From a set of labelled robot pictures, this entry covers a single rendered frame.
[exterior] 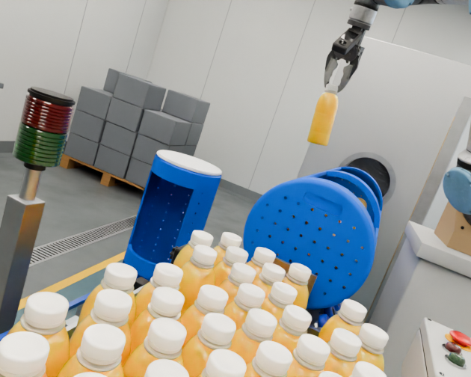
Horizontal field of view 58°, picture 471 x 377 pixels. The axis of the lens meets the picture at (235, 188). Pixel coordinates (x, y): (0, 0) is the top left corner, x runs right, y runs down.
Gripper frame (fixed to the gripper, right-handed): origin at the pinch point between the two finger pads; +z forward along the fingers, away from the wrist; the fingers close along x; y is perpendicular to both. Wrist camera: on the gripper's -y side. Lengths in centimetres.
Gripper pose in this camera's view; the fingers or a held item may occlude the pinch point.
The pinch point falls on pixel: (333, 86)
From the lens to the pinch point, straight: 143.5
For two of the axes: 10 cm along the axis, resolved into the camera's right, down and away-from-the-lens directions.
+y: 4.5, -2.3, 8.6
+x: -8.4, -4.3, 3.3
